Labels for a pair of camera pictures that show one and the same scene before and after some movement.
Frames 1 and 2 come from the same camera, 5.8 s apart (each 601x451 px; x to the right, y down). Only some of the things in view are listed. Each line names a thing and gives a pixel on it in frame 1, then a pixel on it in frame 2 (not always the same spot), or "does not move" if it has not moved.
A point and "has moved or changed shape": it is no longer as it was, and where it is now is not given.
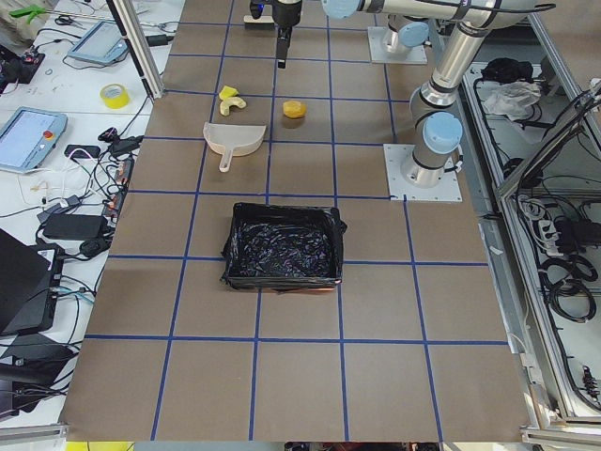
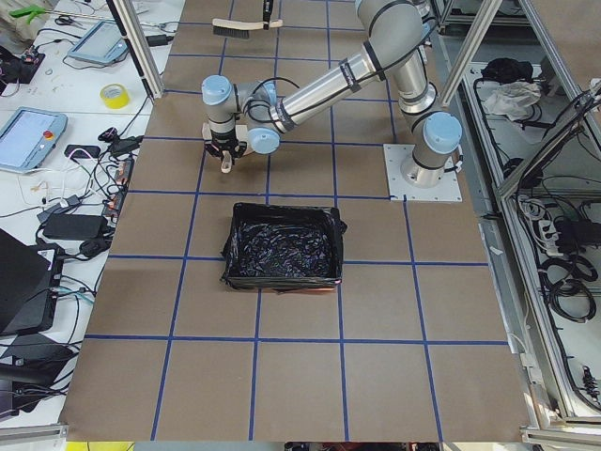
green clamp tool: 33,9 does not move
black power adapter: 75,226 does not move
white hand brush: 264,22 has moved or changed shape
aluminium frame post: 129,22 does not move
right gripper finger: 283,43 to 268,6
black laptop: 29,287 does not move
